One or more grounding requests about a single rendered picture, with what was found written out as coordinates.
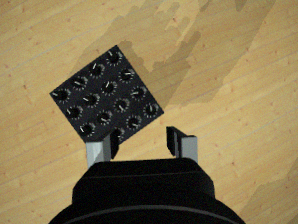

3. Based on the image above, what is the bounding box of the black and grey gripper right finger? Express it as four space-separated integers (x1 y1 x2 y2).
166 126 198 164

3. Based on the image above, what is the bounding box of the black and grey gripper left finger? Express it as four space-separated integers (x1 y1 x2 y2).
86 129 119 169

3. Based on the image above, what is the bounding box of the black knob box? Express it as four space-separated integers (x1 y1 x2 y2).
49 44 165 145

